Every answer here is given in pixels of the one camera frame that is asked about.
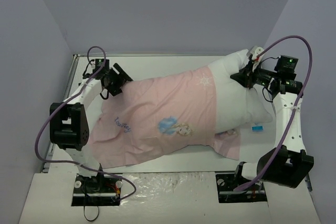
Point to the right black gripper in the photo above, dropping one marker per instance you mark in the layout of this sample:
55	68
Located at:
248	75

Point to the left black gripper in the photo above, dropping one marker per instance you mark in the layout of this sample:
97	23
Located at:
115	82

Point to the white pillow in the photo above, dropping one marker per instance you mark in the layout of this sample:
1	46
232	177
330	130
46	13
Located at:
235	104

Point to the pink and blue Frozen pillowcase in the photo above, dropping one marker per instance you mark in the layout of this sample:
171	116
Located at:
158	116

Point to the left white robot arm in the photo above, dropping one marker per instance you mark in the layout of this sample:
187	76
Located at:
69	127

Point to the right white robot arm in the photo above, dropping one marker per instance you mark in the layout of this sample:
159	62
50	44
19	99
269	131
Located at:
288	163

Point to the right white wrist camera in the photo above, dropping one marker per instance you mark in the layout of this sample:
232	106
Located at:
254	55

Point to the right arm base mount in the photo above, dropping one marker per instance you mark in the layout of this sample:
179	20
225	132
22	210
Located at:
226	182

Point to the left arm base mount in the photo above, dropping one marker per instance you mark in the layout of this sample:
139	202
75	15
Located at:
101	190

